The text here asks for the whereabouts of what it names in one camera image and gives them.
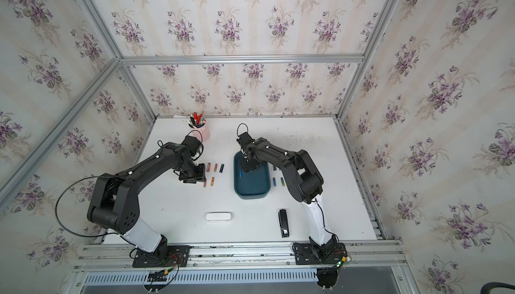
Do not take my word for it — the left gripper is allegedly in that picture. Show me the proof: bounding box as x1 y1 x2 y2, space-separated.
177 161 208 184

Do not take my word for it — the teal plastic storage box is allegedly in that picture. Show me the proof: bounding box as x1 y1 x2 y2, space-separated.
233 151 271 200

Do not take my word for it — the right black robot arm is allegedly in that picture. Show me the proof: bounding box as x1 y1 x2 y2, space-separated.
237 133 347 261

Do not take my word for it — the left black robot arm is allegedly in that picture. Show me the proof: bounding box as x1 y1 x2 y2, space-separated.
87 136 205 256

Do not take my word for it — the white eraser box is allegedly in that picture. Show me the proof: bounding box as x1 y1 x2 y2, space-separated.
205 212 232 223

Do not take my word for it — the pink pen cup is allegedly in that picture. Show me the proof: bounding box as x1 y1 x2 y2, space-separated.
198 125 211 142

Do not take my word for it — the black stapler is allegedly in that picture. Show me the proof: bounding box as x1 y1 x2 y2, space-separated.
278 209 290 238

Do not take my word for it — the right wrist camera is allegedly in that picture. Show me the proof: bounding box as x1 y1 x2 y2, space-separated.
237 132 254 149

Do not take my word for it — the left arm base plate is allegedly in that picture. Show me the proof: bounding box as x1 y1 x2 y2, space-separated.
130 245 191 269

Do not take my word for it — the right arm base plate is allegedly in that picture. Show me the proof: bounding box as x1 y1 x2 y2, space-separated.
292 241 350 267

